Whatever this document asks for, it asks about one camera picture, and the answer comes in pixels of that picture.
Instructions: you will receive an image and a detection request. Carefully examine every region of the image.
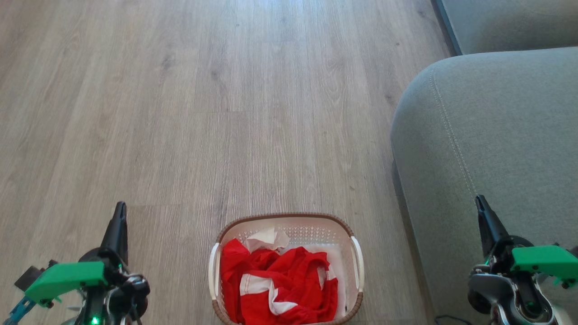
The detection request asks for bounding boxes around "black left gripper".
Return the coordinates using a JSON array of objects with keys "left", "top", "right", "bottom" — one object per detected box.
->
[{"left": 79, "top": 201, "right": 131, "bottom": 289}]

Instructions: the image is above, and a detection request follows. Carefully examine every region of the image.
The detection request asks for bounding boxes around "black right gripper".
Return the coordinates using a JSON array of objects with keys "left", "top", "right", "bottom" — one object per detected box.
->
[{"left": 475, "top": 195, "right": 534, "bottom": 289}]

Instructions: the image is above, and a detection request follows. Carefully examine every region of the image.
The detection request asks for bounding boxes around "red white jersey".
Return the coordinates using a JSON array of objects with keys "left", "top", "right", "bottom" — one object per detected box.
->
[{"left": 220, "top": 238, "right": 330, "bottom": 324}]

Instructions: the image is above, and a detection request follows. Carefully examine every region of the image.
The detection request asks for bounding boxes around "red shorts white trim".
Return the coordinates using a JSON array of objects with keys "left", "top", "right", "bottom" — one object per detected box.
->
[{"left": 239, "top": 260, "right": 339, "bottom": 325}]

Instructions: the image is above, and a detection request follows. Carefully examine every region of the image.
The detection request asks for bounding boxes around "white cloth piece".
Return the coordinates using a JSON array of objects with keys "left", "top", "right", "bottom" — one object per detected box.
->
[{"left": 245, "top": 227, "right": 290, "bottom": 252}]

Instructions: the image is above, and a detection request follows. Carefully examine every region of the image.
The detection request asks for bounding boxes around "white laundry basket brown rim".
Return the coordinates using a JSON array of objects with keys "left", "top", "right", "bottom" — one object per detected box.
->
[{"left": 208, "top": 213, "right": 365, "bottom": 325}]

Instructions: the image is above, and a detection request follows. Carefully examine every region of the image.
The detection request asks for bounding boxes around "black floor cable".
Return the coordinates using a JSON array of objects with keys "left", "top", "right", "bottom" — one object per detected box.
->
[{"left": 434, "top": 315, "right": 473, "bottom": 325}]

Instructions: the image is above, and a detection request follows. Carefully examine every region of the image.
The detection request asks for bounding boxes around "blue bracket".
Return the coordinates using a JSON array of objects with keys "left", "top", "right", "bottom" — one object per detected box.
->
[{"left": 4, "top": 296, "right": 37, "bottom": 325}]

